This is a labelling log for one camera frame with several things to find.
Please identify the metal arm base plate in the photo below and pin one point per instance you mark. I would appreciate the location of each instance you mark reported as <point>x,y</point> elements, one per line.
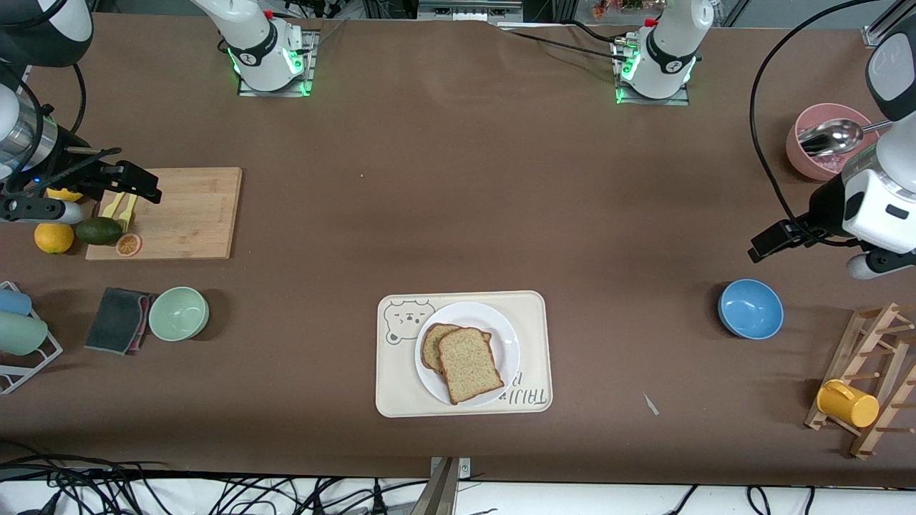
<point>655,102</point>
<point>310,50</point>

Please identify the large metal spoon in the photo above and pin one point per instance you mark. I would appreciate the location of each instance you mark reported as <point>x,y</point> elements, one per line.
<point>830,137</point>

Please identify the pale green cup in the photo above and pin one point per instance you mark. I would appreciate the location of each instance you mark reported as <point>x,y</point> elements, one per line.
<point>21,334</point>

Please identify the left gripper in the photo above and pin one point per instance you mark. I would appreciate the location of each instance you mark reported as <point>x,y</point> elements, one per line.
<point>825,212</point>

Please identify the cream tray with bear print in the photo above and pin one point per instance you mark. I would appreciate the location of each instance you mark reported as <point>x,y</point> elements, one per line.
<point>397,386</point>

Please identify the grey background equipment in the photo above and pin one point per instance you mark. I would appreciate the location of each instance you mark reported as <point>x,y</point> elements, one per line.
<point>515,8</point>

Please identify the colourful flower decoration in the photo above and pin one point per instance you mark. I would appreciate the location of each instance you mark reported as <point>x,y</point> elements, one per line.
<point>608,8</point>

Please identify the aluminium frame profile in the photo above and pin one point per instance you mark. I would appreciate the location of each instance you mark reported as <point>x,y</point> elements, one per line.
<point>876,32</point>

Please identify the grey and pink folded cloth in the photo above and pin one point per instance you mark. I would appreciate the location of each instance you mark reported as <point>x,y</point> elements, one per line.
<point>114,322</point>

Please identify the dark green avocado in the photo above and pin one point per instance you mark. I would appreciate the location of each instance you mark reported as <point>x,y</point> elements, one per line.
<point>100,232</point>

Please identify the round-topped bread slice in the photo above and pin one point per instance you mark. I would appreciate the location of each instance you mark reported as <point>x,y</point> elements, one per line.
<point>429,347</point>

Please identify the wooden mug rack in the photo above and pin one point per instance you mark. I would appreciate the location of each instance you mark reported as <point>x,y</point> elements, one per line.
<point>869,336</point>

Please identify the wooden cutting board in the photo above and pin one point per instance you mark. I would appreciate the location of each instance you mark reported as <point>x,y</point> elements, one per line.
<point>179,247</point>

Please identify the pale green bowl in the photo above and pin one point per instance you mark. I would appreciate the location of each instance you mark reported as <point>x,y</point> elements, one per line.
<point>179,315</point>

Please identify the blue bowl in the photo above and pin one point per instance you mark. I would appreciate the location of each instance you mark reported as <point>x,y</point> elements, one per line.
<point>751,309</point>

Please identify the yellow plastic fork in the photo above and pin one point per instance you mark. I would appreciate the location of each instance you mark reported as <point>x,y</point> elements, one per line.
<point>127,214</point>

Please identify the round yellow-orange citrus fruit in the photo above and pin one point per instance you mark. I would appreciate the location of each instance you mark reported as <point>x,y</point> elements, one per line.
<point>54,239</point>

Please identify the small white paper scrap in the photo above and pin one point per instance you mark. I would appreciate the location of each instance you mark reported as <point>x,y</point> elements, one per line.
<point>650,404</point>

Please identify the pink bowl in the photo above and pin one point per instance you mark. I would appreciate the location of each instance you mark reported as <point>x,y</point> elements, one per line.
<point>805,164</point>

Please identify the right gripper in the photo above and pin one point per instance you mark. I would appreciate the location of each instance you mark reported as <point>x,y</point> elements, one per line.
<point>66,156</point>

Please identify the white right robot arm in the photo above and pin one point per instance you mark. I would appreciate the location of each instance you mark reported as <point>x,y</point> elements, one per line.
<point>265,50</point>

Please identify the white round plate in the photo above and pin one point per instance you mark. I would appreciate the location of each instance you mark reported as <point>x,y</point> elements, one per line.
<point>494,322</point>

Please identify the yellow mug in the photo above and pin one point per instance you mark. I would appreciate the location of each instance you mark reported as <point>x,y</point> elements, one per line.
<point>848,404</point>

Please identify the orange slice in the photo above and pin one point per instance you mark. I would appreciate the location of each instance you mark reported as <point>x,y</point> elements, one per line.
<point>129,245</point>

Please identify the light blue cup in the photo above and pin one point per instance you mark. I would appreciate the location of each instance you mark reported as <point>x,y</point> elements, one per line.
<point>14,302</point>

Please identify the yellow lemon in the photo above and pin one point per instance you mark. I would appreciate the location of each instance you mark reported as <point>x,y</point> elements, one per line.
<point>64,194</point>

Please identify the large square bread slice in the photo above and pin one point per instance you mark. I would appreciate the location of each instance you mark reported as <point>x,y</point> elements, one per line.
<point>469,365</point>

